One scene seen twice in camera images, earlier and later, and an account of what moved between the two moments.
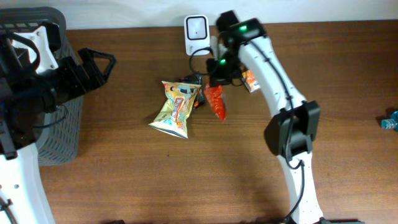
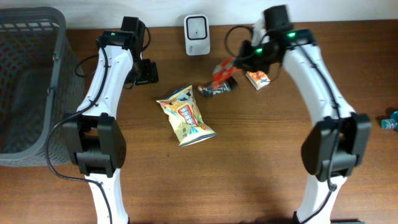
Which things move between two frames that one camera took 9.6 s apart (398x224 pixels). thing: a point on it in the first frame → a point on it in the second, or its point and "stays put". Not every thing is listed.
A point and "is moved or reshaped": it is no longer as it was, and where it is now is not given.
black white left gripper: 78,76 → 147,73
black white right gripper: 219,81 → 245,55
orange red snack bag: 215,96 is moved or reshaped
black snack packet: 195,79 → 209,90
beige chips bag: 173,118 is moved or reshaped
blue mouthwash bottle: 392,123 stays put
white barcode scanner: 197,35 stays put
